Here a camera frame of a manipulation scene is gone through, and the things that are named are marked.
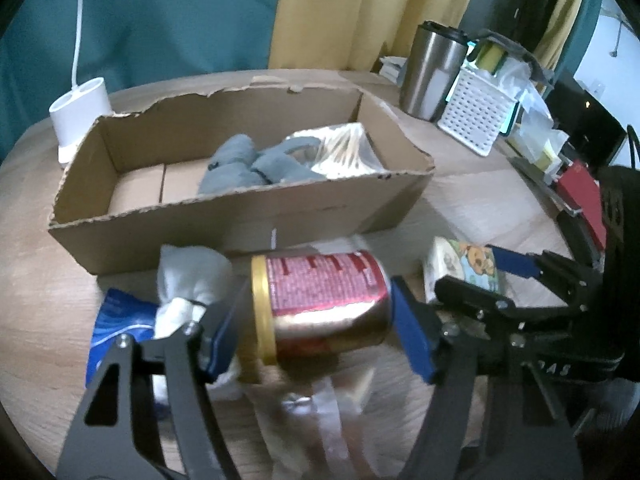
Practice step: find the yellow sponge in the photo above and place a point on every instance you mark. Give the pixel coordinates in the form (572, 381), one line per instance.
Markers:
(490, 57)

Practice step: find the red box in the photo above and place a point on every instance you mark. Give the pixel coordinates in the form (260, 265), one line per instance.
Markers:
(582, 195)

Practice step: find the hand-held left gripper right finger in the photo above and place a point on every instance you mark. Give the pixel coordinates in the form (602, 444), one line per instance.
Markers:
(412, 330)

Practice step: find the crumpled clear plastic bags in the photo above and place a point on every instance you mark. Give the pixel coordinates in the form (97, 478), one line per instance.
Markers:
(535, 110)

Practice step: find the yellow notepad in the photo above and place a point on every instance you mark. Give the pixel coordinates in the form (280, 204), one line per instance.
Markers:
(547, 157)

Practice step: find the white desk lamp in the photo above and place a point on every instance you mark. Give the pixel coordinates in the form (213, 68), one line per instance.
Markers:
(80, 110)

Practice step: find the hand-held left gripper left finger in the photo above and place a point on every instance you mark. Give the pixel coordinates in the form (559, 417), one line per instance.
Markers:
(227, 335)

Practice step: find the steel travel tumbler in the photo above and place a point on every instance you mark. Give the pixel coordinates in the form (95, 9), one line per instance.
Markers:
(427, 75)

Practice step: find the cartoon print tissue packet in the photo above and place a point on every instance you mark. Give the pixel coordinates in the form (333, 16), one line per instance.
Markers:
(452, 260)

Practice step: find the red and gold can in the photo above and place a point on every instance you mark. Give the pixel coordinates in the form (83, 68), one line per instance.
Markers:
(320, 300)

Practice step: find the torn cardboard box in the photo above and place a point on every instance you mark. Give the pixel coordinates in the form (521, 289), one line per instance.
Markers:
(200, 230)

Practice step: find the white perforated basket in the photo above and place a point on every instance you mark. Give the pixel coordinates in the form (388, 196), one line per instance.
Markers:
(475, 110)

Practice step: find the grey socks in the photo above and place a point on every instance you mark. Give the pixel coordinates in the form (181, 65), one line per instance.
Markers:
(235, 160)

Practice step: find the stack of papers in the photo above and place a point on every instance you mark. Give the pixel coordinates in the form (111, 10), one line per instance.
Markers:
(392, 67)

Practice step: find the dark grey curtain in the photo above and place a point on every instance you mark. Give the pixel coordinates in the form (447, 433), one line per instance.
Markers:
(500, 0)

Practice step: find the blue tissue packet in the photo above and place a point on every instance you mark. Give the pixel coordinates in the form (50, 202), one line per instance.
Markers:
(120, 315)

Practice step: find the narrow yellow curtain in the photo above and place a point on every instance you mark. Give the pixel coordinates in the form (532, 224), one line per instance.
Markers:
(565, 15)

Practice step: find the teal curtain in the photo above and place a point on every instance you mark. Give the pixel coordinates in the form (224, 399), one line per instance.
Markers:
(150, 20)

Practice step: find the white sock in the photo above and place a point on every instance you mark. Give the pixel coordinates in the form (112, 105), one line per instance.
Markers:
(190, 270)

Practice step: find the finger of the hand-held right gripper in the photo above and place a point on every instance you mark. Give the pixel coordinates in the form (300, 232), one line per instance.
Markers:
(470, 295)
(515, 262)

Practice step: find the black monitor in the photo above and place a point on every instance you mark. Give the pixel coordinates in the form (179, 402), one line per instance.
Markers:
(585, 120)

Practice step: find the cotton swab pack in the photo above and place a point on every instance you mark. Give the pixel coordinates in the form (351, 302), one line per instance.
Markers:
(345, 152)

